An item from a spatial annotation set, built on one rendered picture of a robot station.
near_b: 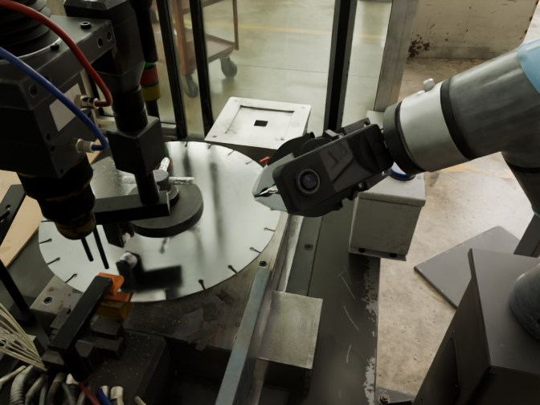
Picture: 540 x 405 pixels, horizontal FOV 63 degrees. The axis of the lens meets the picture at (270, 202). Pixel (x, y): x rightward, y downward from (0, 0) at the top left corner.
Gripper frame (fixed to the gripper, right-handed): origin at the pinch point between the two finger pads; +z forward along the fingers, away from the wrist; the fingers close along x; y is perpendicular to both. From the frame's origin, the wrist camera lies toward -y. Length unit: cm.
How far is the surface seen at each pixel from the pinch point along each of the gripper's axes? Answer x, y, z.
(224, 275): -7.2, -6.2, 4.3
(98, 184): 10.2, -5.0, 24.6
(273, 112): 12.6, 35.7, 20.2
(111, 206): 5.5, -12.9, 9.7
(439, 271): -62, 120, 39
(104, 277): -1.4, -16.8, 10.5
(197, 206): 1.4, -0.6, 10.9
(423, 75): 19, 287, 75
